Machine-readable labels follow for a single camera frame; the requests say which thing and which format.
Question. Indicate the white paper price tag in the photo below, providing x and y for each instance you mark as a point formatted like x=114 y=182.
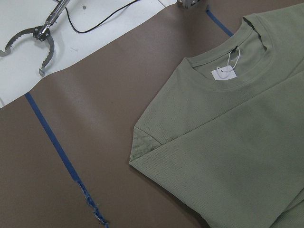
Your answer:
x=223 y=73

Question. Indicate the olive green long-sleeve shirt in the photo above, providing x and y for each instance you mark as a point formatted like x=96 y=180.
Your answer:
x=233 y=150

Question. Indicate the grey aluminium frame post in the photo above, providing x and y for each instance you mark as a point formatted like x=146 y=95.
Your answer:
x=187 y=3

